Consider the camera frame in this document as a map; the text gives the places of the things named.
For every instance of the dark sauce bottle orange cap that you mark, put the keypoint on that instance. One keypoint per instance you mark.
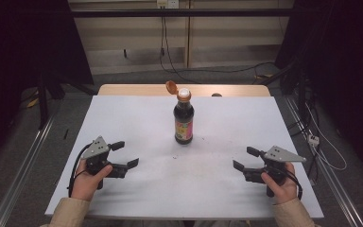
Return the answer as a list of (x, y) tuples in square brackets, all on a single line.
[(183, 119)]

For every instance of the black metal stand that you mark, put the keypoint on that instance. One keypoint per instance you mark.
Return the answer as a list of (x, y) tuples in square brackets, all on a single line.
[(43, 101)]

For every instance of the white table board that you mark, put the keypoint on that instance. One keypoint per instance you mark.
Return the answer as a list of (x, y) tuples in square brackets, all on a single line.
[(201, 176)]

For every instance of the white wall socket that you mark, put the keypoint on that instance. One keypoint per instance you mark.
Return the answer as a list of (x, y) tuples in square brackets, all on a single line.
[(167, 3)]

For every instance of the person's right hand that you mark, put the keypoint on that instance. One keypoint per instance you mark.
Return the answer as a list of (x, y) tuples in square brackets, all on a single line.
[(283, 190)]

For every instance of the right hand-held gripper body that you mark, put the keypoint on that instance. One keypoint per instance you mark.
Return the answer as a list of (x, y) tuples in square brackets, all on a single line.
[(280, 157)]

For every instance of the white power strip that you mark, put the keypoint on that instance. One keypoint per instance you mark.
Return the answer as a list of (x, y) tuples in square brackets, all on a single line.
[(313, 139)]

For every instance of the wooden table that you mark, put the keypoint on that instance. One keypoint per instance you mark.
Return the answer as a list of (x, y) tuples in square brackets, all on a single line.
[(132, 90)]

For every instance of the black horizontal bar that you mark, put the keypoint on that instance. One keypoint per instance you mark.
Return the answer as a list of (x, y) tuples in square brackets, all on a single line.
[(182, 12)]

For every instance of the yellow floor tape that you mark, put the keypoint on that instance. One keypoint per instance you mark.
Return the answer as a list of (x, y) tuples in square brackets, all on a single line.
[(32, 102)]

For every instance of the black pen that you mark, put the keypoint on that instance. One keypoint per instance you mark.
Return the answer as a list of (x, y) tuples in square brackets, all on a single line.
[(65, 134)]

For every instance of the person's left hand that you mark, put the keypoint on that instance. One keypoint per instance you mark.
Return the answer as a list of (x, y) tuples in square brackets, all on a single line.
[(86, 186)]

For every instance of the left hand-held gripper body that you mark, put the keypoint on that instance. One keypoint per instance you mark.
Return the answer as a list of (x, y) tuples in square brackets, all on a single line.
[(99, 153)]

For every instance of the metal floor rail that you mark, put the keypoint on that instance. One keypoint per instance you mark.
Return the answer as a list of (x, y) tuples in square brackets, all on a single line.
[(22, 170), (331, 176)]

